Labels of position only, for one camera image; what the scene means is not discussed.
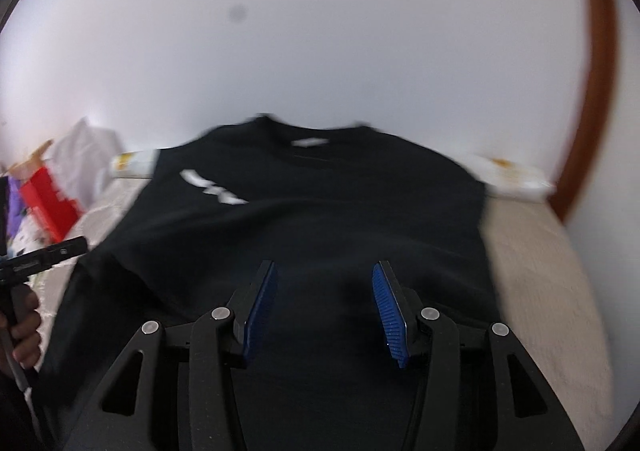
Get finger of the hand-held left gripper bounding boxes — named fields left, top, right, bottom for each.
left=0, top=237, right=89, bottom=282

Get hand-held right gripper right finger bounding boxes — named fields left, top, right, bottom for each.
left=371, top=259, right=586, bottom=451

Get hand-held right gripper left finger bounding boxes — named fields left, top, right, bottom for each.
left=64, top=259, right=279, bottom=451

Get black t-shirt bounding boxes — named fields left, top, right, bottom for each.
left=36, top=113, right=502, bottom=451

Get person's left hand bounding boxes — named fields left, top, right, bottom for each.
left=9, top=287, right=44, bottom=371

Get red box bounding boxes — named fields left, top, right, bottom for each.
left=19, top=167, right=84, bottom=243

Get purple bag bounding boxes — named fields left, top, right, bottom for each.
left=4, top=175, right=32, bottom=234

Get brown cardboard box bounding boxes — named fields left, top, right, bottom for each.
left=11, top=140, right=55, bottom=178

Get white plastic bag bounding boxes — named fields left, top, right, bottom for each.
left=46, top=117, right=124, bottom=210

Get striped bed cover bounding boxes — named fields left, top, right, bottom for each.
left=7, top=175, right=622, bottom=451

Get white rolled mat yellow prints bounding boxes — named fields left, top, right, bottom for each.
left=111, top=150, right=557, bottom=202

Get brown wooden door frame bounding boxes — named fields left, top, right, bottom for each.
left=546, top=0, right=619, bottom=222

